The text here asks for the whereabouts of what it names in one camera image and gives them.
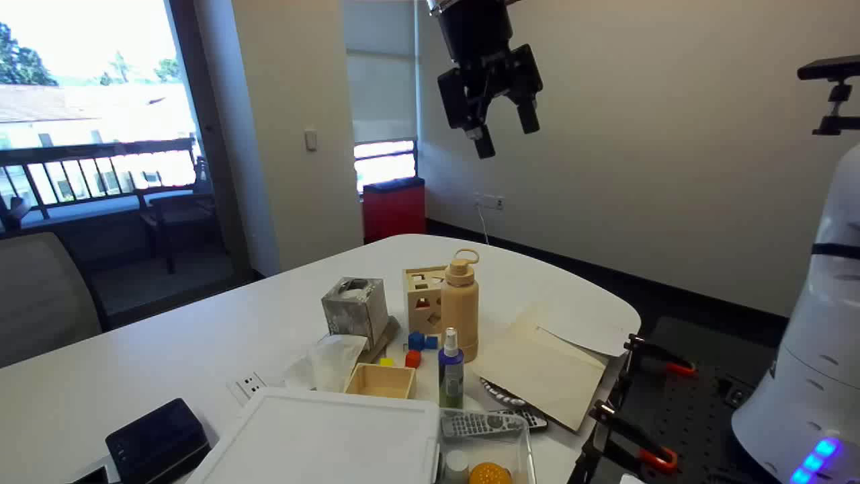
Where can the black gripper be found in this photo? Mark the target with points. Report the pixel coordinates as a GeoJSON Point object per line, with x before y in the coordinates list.
{"type": "Point", "coordinates": [474, 32]}

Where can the grey remote control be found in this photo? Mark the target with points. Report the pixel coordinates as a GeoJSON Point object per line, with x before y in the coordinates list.
{"type": "Point", "coordinates": [483, 426]}

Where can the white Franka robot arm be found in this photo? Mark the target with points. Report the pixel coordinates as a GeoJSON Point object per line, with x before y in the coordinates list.
{"type": "Point", "coordinates": [808, 358]}

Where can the white window blind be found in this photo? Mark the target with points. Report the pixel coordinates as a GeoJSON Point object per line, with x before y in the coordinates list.
{"type": "Point", "coordinates": [384, 72]}

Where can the red bin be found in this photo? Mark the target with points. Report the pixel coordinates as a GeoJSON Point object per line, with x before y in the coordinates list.
{"type": "Point", "coordinates": [393, 212]}

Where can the wooden shape sorter cube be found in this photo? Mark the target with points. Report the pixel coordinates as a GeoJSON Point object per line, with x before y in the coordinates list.
{"type": "Point", "coordinates": [424, 301]}

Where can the tan water bottle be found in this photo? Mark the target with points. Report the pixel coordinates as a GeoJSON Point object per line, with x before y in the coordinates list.
{"type": "Point", "coordinates": [460, 311]}

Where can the grey tissue box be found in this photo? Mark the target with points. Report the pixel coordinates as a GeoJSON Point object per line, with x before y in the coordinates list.
{"type": "Point", "coordinates": [353, 309]}

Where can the blue toy block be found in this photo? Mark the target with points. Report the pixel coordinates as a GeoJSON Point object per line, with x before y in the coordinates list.
{"type": "Point", "coordinates": [420, 340]}

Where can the small red toy ball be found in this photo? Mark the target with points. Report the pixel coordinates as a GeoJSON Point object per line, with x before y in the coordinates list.
{"type": "Point", "coordinates": [412, 358]}

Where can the small blue-labelled spray bottle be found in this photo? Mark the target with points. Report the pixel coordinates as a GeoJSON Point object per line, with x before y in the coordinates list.
{"type": "Point", "coordinates": [454, 373]}

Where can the small yellow toy block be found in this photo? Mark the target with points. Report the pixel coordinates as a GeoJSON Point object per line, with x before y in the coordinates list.
{"type": "Point", "coordinates": [388, 361]}

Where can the dark slim handheld object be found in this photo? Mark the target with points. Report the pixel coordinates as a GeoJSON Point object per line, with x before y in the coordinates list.
{"type": "Point", "coordinates": [513, 399]}

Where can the small wooden tray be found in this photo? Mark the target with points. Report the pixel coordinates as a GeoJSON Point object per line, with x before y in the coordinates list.
{"type": "Point", "coordinates": [381, 380]}

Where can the clear plastic bag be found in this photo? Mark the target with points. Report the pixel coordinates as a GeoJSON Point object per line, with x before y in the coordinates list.
{"type": "Point", "coordinates": [327, 365]}

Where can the dark balcony chair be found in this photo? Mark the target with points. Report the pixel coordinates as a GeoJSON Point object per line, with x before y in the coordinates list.
{"type": "Point", "coordinates": [178, 216]}

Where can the clear plastic storage bin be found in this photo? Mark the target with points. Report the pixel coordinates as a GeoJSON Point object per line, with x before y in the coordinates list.
{"type": "Point", "coordinates": [521, 458]}

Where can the white round object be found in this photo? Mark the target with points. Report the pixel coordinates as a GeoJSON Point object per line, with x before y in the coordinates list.
{"type": "Point", "coordinates": [455, 465]}

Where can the white table power outlet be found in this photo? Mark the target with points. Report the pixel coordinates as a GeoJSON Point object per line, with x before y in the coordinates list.
{"type": "Point", "coordinates": [252, 385]}

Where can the orange toy fruit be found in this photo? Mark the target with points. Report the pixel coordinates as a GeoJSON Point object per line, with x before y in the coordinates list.
{"type": "Point", "coordinates": [491, 474]}

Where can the white bin lid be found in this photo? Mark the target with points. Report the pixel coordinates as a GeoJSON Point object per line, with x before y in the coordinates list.
{"type": "Point", "coordinates": [314, 439]}

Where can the dark balcony railing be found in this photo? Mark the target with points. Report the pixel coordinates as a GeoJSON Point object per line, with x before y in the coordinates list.
{"type": "Point", "coordinates": [90, 151]}

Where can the black tablet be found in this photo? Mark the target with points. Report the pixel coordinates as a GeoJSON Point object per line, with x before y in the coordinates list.
{"type": "Point", "coordinates": [158, 443]}

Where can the grey office chair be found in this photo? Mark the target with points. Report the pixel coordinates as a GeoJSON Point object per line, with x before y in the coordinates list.
{"type": "Point", "coordinates": [42, 301]}

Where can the white wall socket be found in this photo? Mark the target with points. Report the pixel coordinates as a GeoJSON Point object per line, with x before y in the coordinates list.
{"type": "Point", "coordinates": [491, 202]}

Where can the white wall light switch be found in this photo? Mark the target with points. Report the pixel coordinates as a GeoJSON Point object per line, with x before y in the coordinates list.
{"type": "Point", "coordinates": [311, 141]}

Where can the black camera on mount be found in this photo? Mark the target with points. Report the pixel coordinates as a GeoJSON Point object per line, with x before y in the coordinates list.
{"type": "Point", "coordinates": [837, 72]}

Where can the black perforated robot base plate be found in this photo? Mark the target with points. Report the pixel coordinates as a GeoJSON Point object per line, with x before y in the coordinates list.
{"type": "Point", "coordinates": [717, 393]}

